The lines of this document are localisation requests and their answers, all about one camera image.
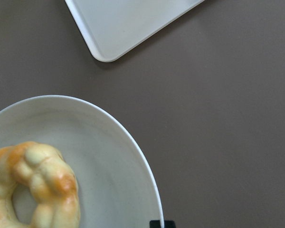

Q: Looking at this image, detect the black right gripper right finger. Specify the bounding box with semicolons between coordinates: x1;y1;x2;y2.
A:
164;220;175;228

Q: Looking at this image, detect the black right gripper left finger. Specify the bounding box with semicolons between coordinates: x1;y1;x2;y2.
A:
149;220;160;228

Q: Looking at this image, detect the white round plate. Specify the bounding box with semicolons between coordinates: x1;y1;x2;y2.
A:
0;95;164;228

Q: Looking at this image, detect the glazed twisted donut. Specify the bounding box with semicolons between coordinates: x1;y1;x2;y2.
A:
0;142;80;228

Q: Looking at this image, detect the cream rabbit tray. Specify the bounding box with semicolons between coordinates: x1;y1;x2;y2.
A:
66;0;201;62

